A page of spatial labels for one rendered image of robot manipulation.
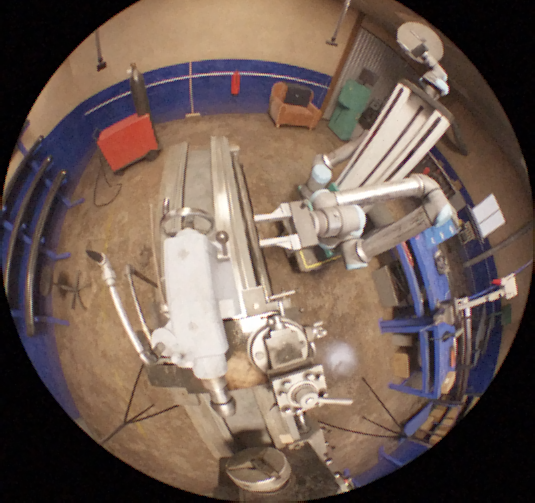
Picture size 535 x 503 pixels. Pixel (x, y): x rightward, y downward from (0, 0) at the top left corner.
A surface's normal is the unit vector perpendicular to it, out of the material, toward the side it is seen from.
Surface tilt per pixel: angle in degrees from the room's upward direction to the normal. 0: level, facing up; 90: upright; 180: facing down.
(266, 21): 90
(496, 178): 90
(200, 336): 0
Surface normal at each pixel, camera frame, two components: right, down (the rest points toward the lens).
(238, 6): 0.24, 0.89
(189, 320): 0.17, -0.42
